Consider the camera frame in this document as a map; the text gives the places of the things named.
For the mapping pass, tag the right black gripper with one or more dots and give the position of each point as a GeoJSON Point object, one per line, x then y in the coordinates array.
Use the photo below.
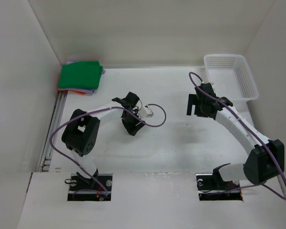
{"type": "Point", "coordinates": [193, 100]}

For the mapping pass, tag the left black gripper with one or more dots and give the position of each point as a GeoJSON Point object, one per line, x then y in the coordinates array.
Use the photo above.
{"type": "Point", "coordinates": [133, 129]}

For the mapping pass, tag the lavender t-shirt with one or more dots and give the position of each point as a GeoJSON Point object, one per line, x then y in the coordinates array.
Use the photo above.
{"type": "Point", "coordinates": [90, 90]}

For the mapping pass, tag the orange t-shirt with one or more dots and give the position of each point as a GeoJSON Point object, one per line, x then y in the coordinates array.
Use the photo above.
{"type": "Point", "coordinates": [77, 91]}

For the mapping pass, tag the green t-shirt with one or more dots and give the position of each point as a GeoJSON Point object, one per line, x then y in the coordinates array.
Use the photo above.
{"type": "Point", "coordinates": [79, 75]}

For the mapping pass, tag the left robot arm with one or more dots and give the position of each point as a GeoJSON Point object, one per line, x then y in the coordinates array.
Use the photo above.
{"type": "Point", "coordinates": [80, 136]}

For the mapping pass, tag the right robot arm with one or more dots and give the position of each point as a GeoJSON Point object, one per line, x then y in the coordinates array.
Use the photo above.
{"type": "Point", "coordinates": [265, 157]}

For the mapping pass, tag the white plastic bin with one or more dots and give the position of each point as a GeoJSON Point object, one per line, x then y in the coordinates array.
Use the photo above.
{"type": "Point", "coordinates": [231, 77]}

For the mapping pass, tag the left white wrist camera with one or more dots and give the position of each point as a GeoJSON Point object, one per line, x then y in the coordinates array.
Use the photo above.
{"type": "Point", "coordinates": [145, 112]}

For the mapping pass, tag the aluminium rail left edge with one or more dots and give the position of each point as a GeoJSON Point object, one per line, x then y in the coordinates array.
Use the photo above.
{"type": "Point", "coordinates": [46, 153]}

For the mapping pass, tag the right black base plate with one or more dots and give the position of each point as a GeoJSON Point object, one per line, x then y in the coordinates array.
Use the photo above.
{"type": "Point", "coordinates": [212, 189]}

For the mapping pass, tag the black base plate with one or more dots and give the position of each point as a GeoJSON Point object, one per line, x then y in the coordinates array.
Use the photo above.
{"type": "Point", "coordinates": [82, 188]}
{"type": "Point", "coordinates": [212, 189]}

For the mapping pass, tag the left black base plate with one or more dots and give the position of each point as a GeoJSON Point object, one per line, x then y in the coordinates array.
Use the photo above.
{"type": "Point", "coordinates": [82, 188]}

